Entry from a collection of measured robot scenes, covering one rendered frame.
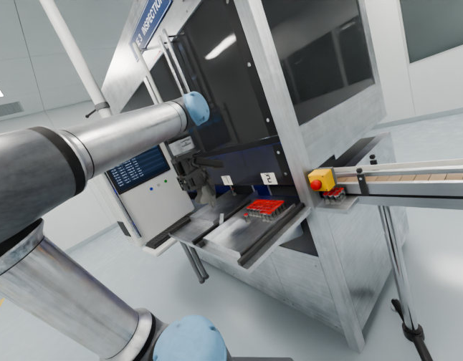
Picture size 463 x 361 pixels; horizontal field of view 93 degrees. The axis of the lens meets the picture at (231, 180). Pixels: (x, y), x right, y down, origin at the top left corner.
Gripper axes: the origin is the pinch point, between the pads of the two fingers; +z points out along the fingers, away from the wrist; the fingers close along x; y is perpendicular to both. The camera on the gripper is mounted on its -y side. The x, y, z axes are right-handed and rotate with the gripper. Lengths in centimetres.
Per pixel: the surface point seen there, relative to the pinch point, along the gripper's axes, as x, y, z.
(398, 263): 33, -50, 56
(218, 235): -19.5, -5.5, 21.4
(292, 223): 10.5, -22.6, 21.6
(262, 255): 11.0, -3.2, 21.7
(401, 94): -71, -496, 52
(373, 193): 32, -46, 20
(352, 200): 25, -42, 22
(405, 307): 32, -50, 81
